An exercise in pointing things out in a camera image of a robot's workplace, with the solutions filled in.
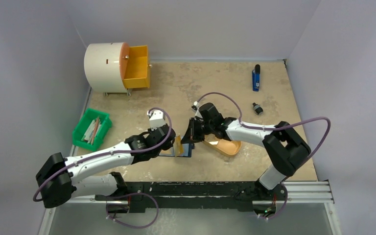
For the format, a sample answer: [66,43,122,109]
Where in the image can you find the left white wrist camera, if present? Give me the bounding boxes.
[147,109,166,130]

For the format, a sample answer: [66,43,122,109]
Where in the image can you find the purple cable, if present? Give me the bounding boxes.
[192,92,332,181]
[33,107,173,202]

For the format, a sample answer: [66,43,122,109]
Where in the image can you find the green plastic bin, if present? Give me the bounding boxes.
[72,108,112,151]

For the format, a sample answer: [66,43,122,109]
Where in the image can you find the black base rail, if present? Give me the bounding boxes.
[95,181,287,214]

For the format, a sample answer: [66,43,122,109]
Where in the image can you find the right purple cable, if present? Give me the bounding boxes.
[192,92,332,181]

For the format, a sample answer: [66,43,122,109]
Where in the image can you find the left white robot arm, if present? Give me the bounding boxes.
[33,124,176,209]

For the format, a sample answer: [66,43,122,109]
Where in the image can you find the orange plastic drawer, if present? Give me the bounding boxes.
[123,45,151,89]

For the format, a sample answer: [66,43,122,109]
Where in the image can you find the white cylindrical drawer cabinet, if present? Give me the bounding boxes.
[84,42,130,93]

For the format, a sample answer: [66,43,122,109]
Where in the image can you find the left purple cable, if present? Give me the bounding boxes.
[33,107,173,202]

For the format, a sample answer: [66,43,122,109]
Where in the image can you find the sticks in green bin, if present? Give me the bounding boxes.
[81,117,102,145]

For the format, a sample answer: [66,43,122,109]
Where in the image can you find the blue black utility tool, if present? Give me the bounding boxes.
[252,64,260,92]

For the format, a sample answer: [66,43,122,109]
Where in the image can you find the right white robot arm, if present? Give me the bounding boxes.
[181,103,311,199]

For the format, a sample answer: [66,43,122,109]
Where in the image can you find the small black grey knob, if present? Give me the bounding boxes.
[253,103,263,115]

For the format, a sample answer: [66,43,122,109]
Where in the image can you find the tan oval plastic tray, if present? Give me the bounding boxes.
[203,139,242,157]

